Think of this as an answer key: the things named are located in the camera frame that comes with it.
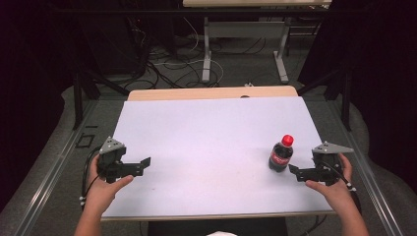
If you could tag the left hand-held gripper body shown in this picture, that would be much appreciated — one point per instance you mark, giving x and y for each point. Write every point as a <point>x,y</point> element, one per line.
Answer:
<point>111,154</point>

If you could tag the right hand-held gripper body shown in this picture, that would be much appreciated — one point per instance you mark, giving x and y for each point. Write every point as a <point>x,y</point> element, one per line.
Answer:
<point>327,160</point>

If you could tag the red bottle cap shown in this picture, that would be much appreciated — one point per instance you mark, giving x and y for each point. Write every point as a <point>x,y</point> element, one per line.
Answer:
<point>287,140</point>

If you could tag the person's right hand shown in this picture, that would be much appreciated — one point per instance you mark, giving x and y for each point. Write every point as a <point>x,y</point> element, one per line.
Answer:
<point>332,193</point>

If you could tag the person's left hand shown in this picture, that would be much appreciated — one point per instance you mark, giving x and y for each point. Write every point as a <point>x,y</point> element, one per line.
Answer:
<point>101,193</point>

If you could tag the white table mat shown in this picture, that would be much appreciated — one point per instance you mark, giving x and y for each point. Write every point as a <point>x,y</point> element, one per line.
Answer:
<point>209,147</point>

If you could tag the black metal stand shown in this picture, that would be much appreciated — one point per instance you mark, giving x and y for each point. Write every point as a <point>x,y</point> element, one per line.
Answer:
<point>341,91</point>
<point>82,95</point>

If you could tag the dark curtain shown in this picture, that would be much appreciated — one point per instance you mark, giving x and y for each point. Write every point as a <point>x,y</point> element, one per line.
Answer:
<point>29,98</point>
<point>380,82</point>

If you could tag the white desk with metal legs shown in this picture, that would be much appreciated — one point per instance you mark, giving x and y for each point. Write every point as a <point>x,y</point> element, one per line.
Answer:
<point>244,31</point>

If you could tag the metal floor rail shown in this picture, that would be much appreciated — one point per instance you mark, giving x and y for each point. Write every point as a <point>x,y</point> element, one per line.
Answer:
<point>364,170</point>
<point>49,170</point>

